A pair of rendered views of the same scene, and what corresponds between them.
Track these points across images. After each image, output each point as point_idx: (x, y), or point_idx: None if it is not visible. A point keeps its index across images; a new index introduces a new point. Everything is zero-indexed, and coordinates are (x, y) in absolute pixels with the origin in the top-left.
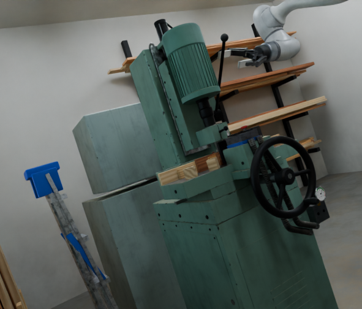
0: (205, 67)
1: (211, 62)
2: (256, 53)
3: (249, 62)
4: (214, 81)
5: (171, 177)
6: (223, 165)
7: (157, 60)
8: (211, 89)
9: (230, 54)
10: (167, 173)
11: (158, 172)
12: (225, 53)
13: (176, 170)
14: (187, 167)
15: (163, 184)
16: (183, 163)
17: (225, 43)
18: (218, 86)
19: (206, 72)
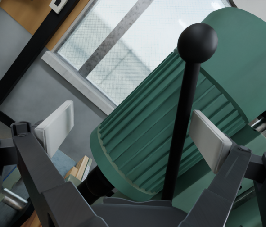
0: (129, 96)
1: (152, 109)
2: (56, 213)
3: (33, 124)
4: (106, 132)
5: (76, 167)
6: (23, 195)
7: (254, 120)
8: (93, 130)
9: (214, 158)
10: (81, 161)
11: (89, 158)
12: (202, 133)
13: (78, 169)
14: (69, 174)
15: (78, 162)
16: (82, 180)
17: (185, 68)
18: (99, 146)
19: (121, 104)
